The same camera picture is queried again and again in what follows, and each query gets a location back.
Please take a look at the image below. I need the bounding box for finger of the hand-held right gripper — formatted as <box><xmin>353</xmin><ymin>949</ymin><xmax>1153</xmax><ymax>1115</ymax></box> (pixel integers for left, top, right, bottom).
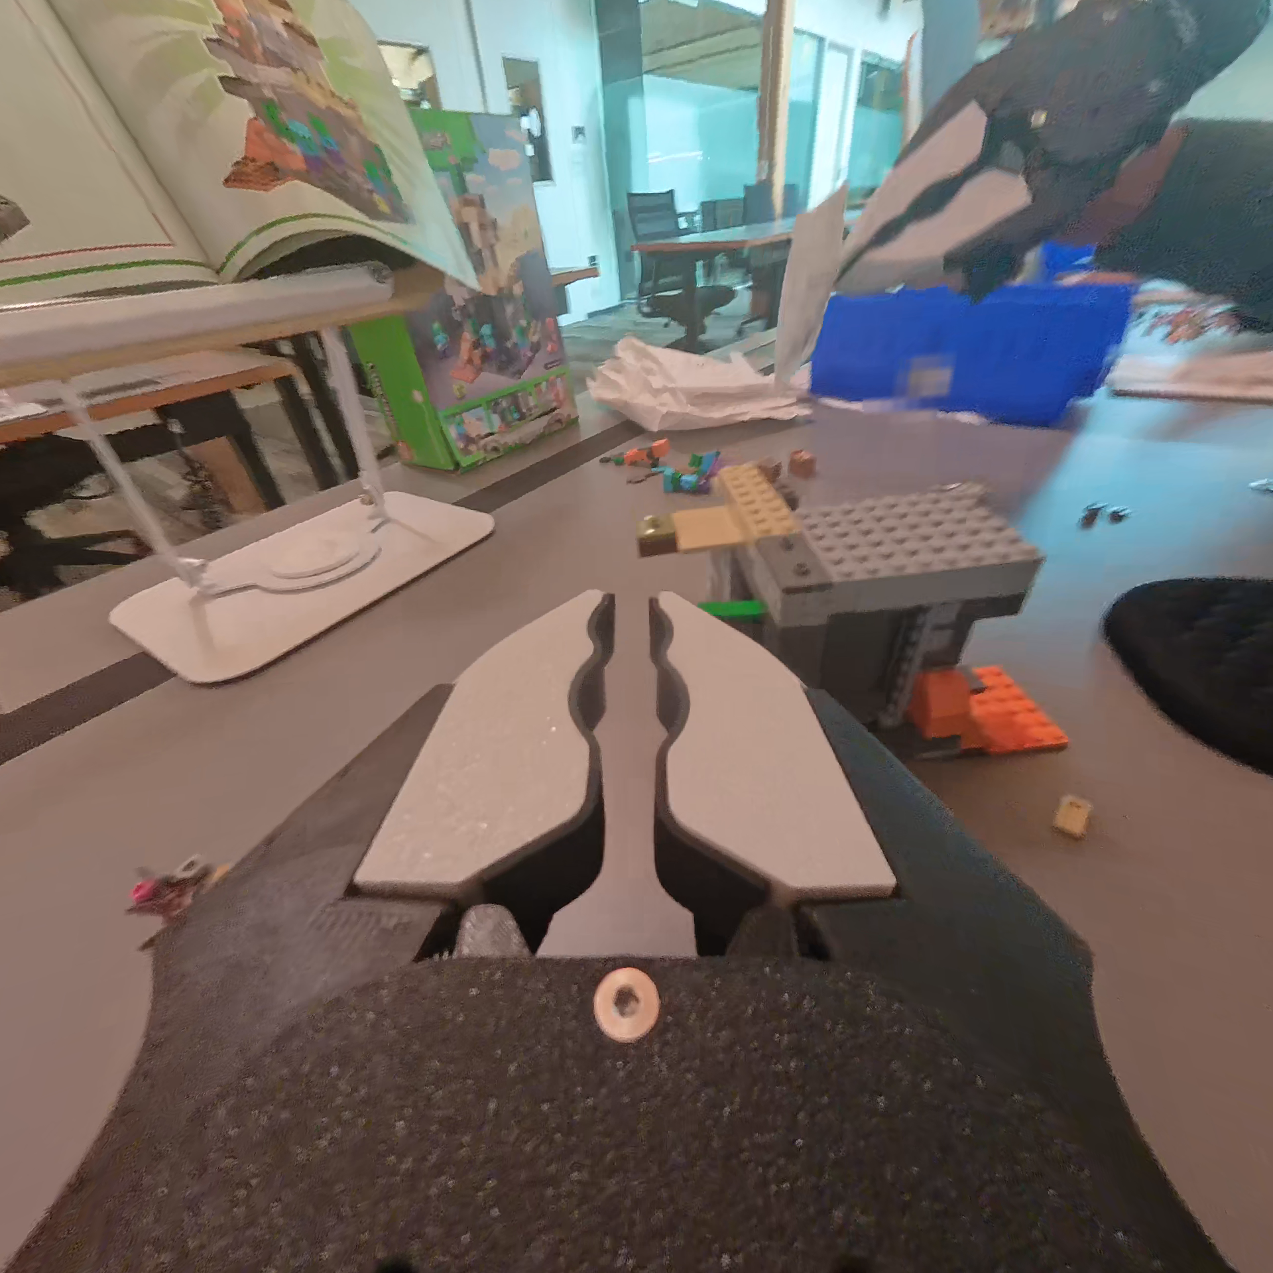
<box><xmin>838</xmin><ymin>174</ymin><xmax>1035</xmax><ymax>296</ymax></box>
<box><xmin>845</xmin><ymin>99</ymin><xmax>991</xmax><ymax>264</ymax></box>

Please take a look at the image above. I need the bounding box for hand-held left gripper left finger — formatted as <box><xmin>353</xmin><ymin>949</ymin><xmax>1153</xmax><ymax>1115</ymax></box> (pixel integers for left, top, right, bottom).
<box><xmin>353</xmin><ymin>587</ymin><xmax>615</xmax><ymax>956</ymax></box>

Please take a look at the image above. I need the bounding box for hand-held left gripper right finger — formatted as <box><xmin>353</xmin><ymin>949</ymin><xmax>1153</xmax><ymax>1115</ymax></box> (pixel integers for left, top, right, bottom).
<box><xmin>648</xmin><ymin>590</ymin><xmax>898</xmax><ymax>954</ymax></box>

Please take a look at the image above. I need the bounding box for toy brick building model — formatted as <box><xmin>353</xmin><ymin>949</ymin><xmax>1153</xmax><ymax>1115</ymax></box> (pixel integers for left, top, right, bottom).
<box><xmin>636</xmin><ymin>462</ymin><xmax>1071</xmax><ymax>763</ymax></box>

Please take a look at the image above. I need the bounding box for person's right forearm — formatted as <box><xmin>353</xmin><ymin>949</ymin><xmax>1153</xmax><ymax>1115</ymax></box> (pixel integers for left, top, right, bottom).
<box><xmin>1094</xmin><ymin>113</ymin><xmax>1273</xmax><ymax>334</ymax></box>

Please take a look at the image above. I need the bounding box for grey desk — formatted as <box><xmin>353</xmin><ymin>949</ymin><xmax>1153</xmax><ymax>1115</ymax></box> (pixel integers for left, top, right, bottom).
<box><xmin>0</xmin><ymin>392</ymin><xmax>1273</xmax><ymax>1239</ymax></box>

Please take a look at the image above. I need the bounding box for wood-edged background desk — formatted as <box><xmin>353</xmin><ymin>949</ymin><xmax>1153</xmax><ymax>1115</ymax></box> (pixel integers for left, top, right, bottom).
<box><xmin>0</xmin><ymin>266</ymin><xmax>445</xmax><ymax>519</ymax></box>

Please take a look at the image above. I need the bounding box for person's right hand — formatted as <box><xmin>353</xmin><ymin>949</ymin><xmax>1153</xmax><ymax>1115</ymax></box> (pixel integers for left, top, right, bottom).
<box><xmin>1106</xmin><ymin>127</ymin><xmax>1191</xmax><ymax>236</ymax></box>

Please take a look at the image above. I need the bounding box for blue plastic bin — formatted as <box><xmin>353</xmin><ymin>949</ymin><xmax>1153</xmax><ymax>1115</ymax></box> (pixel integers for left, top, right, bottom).
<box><xmin>807</xmin><ymin>280</ymin><xmax>1136</xmax><ymax>430</ymax></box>

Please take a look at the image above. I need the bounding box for wood-edged meeting table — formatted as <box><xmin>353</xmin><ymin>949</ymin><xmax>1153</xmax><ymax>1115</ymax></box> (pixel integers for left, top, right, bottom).
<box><xmin>628</xmin><ymin>213</ymin><xmax>860</xmax><ymax>328</ymax></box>

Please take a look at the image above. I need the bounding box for large flat picture book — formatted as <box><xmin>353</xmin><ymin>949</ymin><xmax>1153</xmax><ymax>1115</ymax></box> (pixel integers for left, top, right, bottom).
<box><xmin>1106</xmin><ymin>286</ymin><xmax>1273</xmax><ymax>401</ymax></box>

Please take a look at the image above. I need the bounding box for white rounded board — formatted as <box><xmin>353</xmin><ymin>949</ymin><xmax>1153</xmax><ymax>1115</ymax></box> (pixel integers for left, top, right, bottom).
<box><xmin>107</xmin><ymin>489</ymin><xmax>497</xmax><ymax>687</ymax></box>

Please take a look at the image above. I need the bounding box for black meeting chair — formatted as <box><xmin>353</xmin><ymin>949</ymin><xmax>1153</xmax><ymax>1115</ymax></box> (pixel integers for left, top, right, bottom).
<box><xmin>624</xmin><ymin>189</ymin><xmax>739</xmax><ymax>351</ymax></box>

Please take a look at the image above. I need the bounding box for white paper bag pile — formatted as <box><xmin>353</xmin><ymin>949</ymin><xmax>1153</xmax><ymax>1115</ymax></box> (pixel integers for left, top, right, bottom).
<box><xmin>584</xmin><ymin>334</ymin><xmax>813</xmax><ymax>431</ymax></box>

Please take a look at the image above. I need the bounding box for heap of colourful toy pieces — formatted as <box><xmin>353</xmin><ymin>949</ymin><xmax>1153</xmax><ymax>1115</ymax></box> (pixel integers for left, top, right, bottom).
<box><xmin>598</xmin><ymin>446</ymin><xmax>724</xmax><ymax>498</ymax></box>

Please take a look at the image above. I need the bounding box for black quilted wrist pad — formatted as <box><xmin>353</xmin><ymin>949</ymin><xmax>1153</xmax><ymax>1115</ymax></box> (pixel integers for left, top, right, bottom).
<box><xmin>1101</xmin><ymin>577</ymin><xmax>1273</xmax><ymax>778</ymax></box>

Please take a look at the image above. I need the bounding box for green toy set box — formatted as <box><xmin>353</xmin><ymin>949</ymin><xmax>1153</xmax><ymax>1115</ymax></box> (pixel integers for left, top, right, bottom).
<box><xmin>345</xmin><ymin>107</ymin><xmax>580</xmax><ymax>472</ymax></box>

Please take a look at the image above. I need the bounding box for open instruction booklet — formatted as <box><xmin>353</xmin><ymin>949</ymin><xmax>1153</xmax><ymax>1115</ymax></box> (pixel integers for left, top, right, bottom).
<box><xmin>0</xmin><ymin>0</ymin><xmax>484</xmax><ymax>292</ymax></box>

